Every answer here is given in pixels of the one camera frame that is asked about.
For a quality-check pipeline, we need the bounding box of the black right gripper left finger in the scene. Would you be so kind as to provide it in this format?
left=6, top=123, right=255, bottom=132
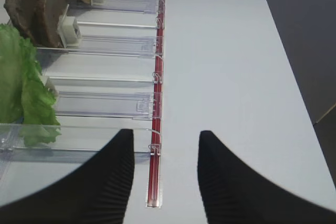
left=1, top=129, right=134, bottom=223

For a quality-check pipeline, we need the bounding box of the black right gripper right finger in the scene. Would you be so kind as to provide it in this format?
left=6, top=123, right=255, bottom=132
left=197, top=131, right=335, bottom=223

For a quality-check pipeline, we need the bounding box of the green lettuce leaf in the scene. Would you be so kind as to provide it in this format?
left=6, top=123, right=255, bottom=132
left=1, top=24, right=60, bottom=147

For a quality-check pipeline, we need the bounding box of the brown meat patty front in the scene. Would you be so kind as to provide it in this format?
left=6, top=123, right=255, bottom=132
left=35, top=0, right=67, bottom=48

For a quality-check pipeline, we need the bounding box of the brown meat patty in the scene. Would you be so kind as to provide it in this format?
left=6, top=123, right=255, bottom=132
left=4, top=0, right=39, bottom=44
left=35, top=0, right=67, bottom=48

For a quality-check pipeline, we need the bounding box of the brown meat patty rear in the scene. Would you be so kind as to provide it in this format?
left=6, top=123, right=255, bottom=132
left=4, top=0, right=39, bottom=44

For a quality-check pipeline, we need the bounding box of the clear acrylic food rack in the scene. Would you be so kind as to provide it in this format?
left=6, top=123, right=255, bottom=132
left=0, top=0, right=165, bottom=183

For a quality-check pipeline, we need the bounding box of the white pusher block lower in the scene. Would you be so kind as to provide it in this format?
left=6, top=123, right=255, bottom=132
left=39, top=76, right=59, bottom=98

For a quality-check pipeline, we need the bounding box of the white pusher block middle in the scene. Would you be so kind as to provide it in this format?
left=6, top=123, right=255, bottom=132
left=57, top=15, right=81, bottom=48

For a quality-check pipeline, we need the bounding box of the red rack rail strip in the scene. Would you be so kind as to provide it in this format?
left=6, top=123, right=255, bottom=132
left=146, top=0, right=165, bottom=208

